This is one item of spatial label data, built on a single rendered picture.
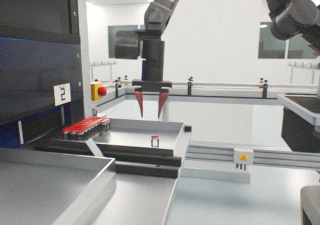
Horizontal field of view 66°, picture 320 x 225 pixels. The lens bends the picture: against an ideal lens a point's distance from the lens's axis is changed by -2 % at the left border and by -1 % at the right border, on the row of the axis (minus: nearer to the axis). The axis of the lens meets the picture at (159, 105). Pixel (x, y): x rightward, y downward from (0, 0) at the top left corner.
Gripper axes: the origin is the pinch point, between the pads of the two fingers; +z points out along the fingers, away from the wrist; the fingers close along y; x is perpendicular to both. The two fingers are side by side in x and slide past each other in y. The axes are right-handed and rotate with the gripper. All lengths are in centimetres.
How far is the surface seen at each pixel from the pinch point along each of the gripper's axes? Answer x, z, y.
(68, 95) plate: -16.5, -1.7, 27.0
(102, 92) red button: -35.4, -0.9, 18.8
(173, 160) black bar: 10.6, 8.5, -5.7
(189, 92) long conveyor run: -91, 4, -27
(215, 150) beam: -90, 42, -47
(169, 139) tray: -8.3, 9.6, -6.5
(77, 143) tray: 1.5, 8.5, 19.1
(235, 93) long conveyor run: -84, 2, -54
